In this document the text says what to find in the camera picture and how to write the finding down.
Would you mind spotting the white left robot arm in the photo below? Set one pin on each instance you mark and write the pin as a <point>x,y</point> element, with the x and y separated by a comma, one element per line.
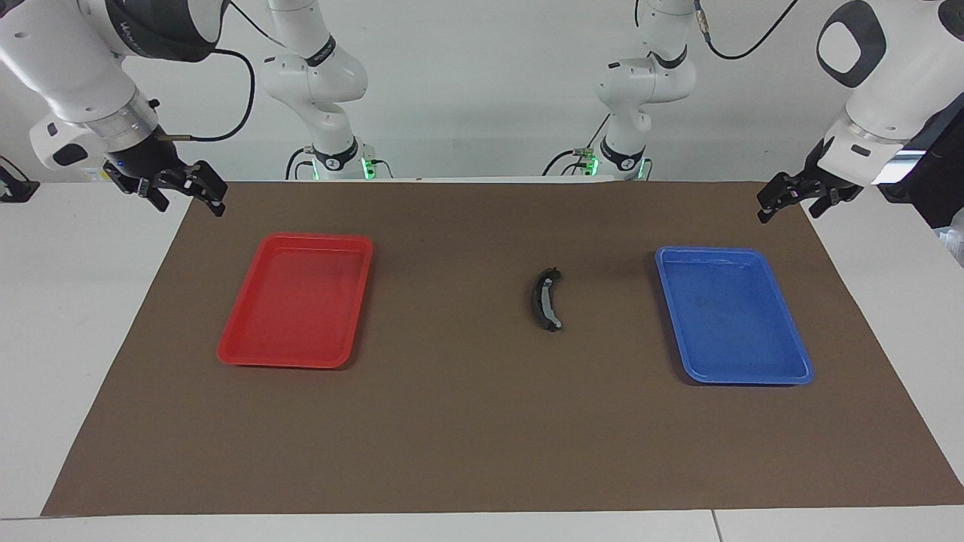
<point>896,75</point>

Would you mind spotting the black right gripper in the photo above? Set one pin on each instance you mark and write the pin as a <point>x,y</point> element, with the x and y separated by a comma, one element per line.
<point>147,162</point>

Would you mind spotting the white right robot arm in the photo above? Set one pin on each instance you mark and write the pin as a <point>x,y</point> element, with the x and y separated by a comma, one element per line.
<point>68,60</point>

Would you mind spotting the white wall socket box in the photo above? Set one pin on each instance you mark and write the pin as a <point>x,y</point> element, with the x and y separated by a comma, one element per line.
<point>92,175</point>

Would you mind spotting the dark monitor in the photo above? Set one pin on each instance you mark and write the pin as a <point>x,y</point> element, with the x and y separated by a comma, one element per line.
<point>934,158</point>

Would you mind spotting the red plastic tray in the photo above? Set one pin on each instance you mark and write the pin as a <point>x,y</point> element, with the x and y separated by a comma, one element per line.
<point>294,301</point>

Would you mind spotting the brown table mat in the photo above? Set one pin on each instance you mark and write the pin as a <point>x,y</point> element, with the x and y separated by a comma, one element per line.
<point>482,421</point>

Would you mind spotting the blue plastic tray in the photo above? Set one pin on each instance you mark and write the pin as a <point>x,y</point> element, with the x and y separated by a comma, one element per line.
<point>730,316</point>

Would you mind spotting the black clamp device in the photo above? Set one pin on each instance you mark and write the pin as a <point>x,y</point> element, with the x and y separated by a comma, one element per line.
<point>13,188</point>

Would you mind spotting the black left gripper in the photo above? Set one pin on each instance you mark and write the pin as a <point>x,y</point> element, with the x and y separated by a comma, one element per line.
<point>828,184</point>

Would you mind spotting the curved brake pad grey ends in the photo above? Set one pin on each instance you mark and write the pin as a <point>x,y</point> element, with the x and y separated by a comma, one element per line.
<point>544,297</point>

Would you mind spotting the clear plastic item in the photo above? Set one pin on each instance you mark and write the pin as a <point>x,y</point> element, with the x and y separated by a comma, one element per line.
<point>955,237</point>

